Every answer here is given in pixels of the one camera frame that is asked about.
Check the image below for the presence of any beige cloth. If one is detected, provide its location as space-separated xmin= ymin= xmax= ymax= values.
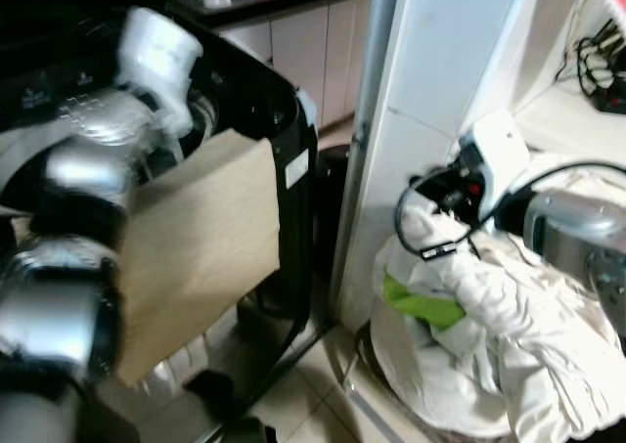
xmin=112 ymin=128 xmax=282 ymax=387

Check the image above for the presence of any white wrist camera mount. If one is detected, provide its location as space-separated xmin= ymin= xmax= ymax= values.
xmin=115 ymin=8 xmax=204 ymax=137
xmin=460 ymin=111 xmax=531 ymax=209

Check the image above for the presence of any green cloth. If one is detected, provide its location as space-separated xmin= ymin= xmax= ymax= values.
xmin=381 ymin=272 xmax=466 ymax=329

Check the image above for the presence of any white shelf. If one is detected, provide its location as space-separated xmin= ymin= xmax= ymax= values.
xmin=514 ymin=71 xmax=626 ymax=165

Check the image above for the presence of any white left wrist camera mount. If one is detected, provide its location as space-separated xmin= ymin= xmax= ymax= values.
xmin=115 ymin=8 xmax=204 ymax=137

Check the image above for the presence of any black tangled cable bundle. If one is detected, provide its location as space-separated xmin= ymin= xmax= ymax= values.
xmin=559 ymin=18 xmax=626 ymax=111

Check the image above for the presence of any white round laundry basket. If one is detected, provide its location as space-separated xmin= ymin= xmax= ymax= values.
xmin=357 ymin=321 xmax=519 ymax=442

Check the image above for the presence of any grey metal door frame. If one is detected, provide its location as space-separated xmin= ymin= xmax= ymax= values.
xmin=328 ymin=0 xmax=402 ymax=327

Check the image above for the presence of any black round bin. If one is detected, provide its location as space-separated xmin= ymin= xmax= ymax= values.
xmin=315 ymin=145 xmax=351 ymax=288

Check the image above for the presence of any white garment pile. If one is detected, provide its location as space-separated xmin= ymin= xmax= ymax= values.
xmin=372 ymin=155 xmax=626 ymax=443

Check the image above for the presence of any beige kitchen cabinet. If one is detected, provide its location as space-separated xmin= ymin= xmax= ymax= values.
xmin=220 ymin=0 xmax=378 ymax=131

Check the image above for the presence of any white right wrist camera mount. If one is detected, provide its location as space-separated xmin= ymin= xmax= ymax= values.
xmin=460 ymin=111 xmax=531 ymax=209

